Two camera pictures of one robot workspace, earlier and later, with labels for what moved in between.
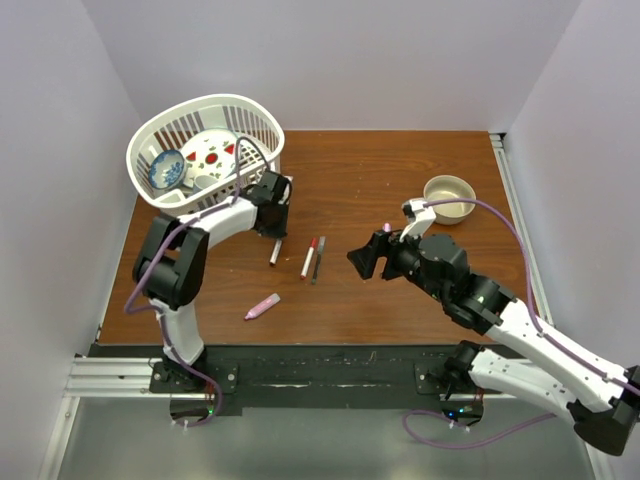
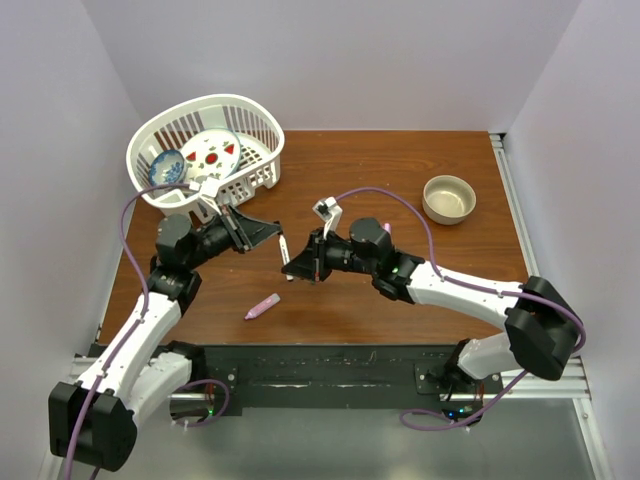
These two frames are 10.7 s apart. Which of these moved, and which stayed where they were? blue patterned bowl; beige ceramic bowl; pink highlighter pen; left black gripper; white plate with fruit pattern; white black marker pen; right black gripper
Moved: right black gripper; white black marker pen; left black gripper
Stayed: beige ceramic bowl; blue patterned bowl; pink highlighter pen; white plate with fruit pattern
